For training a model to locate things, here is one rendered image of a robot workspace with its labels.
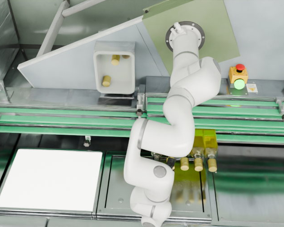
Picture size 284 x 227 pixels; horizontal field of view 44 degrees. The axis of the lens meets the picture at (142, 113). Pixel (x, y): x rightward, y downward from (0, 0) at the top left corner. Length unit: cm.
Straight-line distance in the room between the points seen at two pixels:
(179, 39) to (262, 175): 76
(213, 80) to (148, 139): 27
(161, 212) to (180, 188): 35
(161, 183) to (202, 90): 29
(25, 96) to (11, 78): 51
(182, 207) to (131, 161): 58
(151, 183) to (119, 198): 54
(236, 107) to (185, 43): 41
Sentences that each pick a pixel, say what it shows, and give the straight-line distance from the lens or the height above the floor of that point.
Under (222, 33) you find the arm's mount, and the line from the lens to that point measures 143.
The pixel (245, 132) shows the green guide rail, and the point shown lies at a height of 91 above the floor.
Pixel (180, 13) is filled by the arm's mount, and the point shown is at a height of 84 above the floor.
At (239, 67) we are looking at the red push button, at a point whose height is 80.
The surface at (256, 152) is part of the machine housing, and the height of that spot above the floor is 92.
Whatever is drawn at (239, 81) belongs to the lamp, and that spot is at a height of 84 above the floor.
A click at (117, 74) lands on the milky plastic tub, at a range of 163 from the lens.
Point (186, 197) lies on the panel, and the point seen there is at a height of 122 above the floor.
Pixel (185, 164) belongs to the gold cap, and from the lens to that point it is 146.
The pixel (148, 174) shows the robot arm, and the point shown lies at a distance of 98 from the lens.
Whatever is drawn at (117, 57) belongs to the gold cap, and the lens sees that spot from 154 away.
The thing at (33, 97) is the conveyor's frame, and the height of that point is 83.
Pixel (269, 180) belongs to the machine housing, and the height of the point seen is 109.
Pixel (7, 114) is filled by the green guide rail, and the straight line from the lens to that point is 172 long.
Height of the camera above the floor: 206
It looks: 46 degrees down
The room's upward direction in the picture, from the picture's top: 176 degrees counter-clockwise
